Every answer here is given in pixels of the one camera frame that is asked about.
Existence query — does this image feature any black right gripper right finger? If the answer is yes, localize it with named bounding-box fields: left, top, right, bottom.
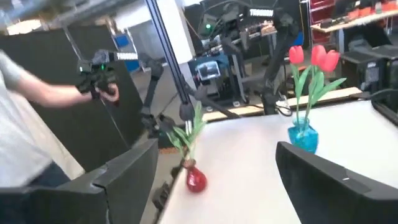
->
left=275, top=141, right=398, bottom=224

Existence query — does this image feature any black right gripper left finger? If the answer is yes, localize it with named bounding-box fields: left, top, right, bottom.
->
left=0, top=138, right=160, bottom=224

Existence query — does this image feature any red artificial tulip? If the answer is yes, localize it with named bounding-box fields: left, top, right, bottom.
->
left=306, top=45, right=327, bottom=125
left=288, top=45, right=312, bottom=125
left=307, top=49, right=348, bottom=125

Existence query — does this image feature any blue glass vase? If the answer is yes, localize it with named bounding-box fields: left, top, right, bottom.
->
left=287, top=117, right=320, bottom=155

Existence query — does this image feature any red glass vase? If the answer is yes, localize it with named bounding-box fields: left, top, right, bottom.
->
left=185, top=158, right=208, bottom=194

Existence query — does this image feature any black partition panel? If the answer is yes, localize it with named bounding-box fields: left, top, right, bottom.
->
left=0, top=24, right=146, bottom=174

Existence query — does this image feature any person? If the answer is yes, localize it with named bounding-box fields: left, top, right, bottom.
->
left=0, top=49, right=121, bottom=224

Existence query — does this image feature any grey table mat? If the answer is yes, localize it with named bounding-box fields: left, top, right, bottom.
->
left=157, top=99, right=398, bottom=224

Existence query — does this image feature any person's hand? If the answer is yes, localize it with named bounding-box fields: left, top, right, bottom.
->
left=98, top=83, right=121, bottom=103

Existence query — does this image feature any black equipment box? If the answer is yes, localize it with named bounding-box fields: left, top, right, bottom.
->
left=340, top=45, right=398, bottom=94

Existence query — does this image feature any wooden workbench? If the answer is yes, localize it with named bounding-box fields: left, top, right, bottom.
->
left=310, top=0, right=398, bottom=34

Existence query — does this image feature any small display screen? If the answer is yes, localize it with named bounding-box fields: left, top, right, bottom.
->
left=195, top=60, right=221, bottom=81

